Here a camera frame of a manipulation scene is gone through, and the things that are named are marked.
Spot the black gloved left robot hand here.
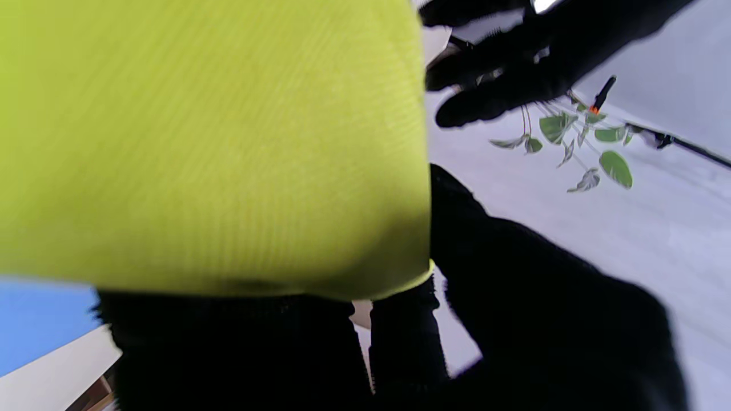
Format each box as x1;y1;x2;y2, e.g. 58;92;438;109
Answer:
420;0;694;129

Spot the blue and yellow school bag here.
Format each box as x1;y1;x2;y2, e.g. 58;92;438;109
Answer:
0;0;435;377

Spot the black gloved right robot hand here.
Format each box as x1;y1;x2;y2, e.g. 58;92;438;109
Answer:
94;163;692;411

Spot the black clamp with orange tip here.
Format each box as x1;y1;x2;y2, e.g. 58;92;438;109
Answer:
590;75;618;115

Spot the black backdrop crossbar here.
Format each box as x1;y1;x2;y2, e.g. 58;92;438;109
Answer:
625;121;731;170

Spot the variegated leaf plant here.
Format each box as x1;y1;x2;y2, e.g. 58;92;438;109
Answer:
490;94;634;194

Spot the white sheer curtain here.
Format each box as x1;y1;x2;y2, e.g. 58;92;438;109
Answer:
425;0;731;411

